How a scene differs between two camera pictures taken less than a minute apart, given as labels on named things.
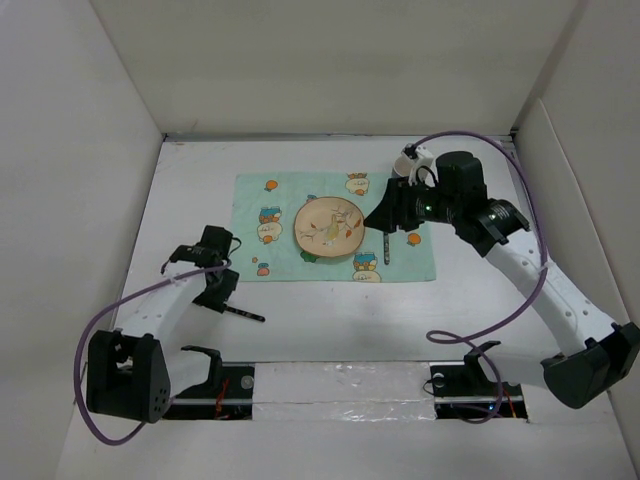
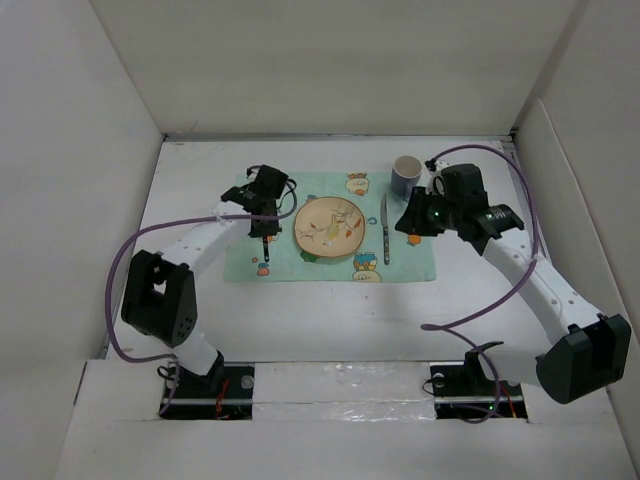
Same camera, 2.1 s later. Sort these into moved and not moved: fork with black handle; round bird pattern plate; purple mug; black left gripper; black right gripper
Moved: black left gripper; fork with black handle; black right gripper
Not moved: round bird pattern plate; purple mug
